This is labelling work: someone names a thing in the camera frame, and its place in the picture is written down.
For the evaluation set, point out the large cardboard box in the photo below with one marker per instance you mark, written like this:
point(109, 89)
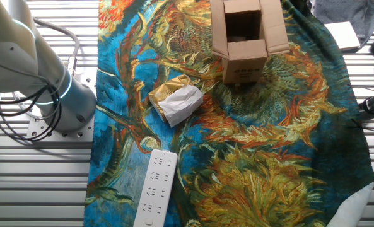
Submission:
point(246, 60)

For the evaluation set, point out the white flat box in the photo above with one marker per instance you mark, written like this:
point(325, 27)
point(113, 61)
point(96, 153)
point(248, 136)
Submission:
point(344, 34)

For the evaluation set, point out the dark grey cloth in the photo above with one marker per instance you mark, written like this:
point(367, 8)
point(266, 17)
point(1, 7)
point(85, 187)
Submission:
point(347, 11)

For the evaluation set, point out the gold tissue pack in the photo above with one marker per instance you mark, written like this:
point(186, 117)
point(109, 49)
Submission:
point(177, 104)

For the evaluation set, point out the sunflower painting tablecloth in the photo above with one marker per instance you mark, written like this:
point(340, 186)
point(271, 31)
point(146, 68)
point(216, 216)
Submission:
point(237, 142)

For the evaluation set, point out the white power strip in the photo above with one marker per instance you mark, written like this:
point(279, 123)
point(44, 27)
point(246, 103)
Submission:
point(156, 189)

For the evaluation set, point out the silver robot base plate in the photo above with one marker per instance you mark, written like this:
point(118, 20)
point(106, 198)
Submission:
point(41, 130)

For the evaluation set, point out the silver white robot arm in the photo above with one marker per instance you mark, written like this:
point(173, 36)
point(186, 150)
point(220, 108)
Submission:
point(63, 94)

